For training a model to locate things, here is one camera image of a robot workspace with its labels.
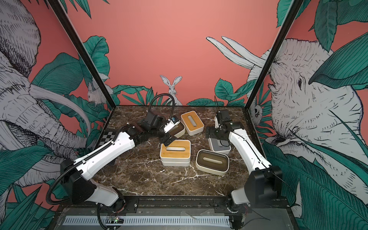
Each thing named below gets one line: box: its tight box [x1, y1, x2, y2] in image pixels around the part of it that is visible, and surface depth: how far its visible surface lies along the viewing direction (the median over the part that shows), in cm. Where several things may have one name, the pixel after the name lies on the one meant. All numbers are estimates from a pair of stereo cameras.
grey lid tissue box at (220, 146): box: [207, 137, 232, 155], surface depth 92 cm
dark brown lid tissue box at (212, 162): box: [195, 149, 230, 176], surface depth 87 cm
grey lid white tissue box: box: [161, 161, 191, 167], surface depth 89 cm
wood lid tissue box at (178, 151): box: [159, 139, 191, 162], surface depth 83 cm
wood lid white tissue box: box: [180, 110, 205, 137], surface depth 107 cm
